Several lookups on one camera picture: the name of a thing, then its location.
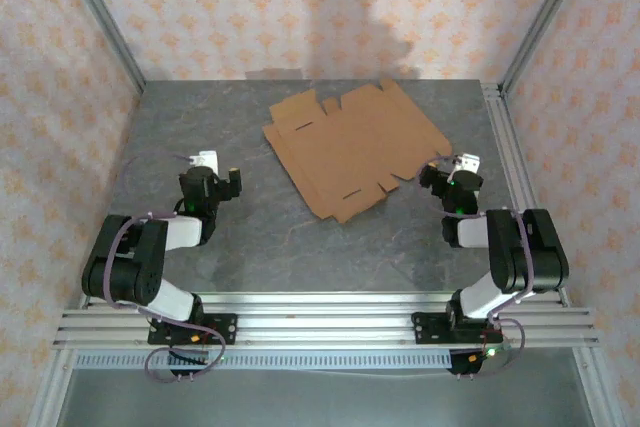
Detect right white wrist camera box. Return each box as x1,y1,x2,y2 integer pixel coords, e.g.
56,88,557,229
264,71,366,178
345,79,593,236
452,152,482,174

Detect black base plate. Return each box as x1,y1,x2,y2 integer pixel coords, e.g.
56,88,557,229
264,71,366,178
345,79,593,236
411,311,504,346
147,313,239,347

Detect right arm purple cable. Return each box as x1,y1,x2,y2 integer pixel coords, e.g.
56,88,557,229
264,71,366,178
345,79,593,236
415,155,526,378

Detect grey metal sheet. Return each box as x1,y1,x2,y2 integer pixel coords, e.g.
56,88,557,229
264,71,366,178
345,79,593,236
57,369,596,427

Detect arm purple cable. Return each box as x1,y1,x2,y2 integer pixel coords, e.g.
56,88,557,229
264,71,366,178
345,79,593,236
415,155,526,378
102,152,226,383

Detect left aluminium frame post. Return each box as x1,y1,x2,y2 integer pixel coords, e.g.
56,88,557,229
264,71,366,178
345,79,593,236
54,0,147,94

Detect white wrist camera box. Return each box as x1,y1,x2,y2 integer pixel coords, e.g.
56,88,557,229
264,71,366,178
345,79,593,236
189,149,220,173
452,152,482,174

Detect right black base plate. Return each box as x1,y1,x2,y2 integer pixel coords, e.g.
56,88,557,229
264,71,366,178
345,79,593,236
411,311,504,346

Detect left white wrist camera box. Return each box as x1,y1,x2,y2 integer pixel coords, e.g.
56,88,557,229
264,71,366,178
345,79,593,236
189,149,220,173

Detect right aluminium frame post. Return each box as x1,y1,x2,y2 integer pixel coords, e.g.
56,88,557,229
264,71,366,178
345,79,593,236
499,0,596,94

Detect brown cardboard paper box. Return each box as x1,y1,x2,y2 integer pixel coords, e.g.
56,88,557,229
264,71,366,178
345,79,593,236
262,77,454,225

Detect aluminium side rail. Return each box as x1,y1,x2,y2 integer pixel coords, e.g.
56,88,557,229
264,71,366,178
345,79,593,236
480,80,571,308

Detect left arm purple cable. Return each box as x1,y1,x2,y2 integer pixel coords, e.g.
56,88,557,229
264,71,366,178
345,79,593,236
102,152,226,383

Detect right black controller board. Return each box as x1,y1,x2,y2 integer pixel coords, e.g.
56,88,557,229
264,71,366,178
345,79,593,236
448,344,512,379

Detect grey slotted cable duct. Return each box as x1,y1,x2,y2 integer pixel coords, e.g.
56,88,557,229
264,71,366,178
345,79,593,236
74,350,454,371

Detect aluminium frame post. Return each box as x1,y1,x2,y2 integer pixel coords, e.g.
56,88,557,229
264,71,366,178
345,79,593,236
54,0,147,94
499,0,596,94

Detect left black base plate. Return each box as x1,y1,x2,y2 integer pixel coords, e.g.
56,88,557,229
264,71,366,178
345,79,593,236
147,313,239,347

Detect aluminium base rail beam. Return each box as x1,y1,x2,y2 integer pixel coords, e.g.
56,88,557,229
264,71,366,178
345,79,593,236
52,291,601,349

